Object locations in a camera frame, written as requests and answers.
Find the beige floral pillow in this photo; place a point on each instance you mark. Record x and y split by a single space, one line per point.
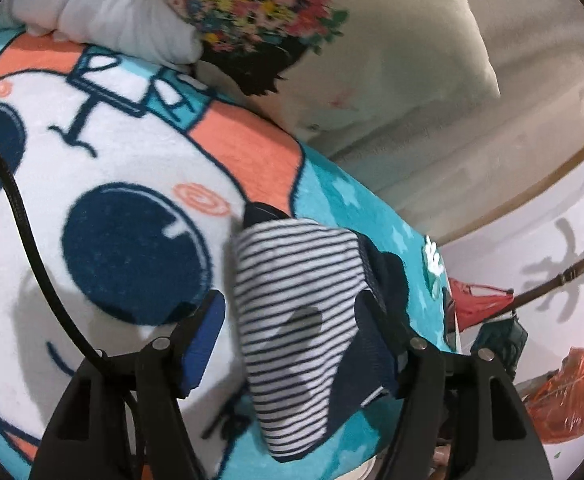
315 66

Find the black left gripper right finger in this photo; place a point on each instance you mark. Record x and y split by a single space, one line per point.
469 399

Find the dark wooden coat rack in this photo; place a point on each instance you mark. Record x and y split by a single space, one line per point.
566 276

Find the navy striped child pants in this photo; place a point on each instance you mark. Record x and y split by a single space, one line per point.
311 360

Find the green hanging bag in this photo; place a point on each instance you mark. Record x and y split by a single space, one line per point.
506 339

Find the orange plastic bag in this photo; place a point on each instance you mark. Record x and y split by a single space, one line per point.
556 408

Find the white plush pillow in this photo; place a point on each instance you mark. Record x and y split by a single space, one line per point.
147 29

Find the turquoise cartoon star blanket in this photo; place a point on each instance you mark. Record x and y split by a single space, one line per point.
135 179

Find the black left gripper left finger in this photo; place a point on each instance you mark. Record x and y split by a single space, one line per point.
118 422

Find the beige curtain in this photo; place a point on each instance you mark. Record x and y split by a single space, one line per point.
450 168

